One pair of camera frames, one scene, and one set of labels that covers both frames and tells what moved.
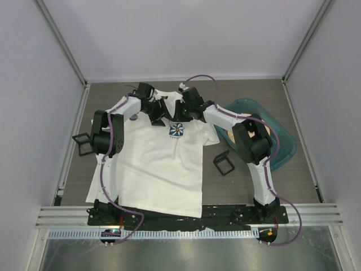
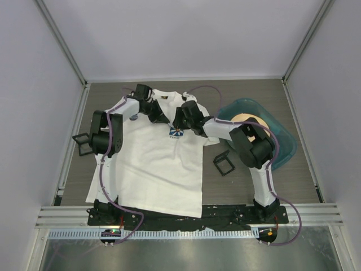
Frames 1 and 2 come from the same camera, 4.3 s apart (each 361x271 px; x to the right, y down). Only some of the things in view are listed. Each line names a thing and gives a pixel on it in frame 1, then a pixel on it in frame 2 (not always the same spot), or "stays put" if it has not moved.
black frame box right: (223, 163) stays put
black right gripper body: (188, 116) to (187, 124)
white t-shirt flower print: (159, 169) stays put
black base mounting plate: (211, 217) stays put
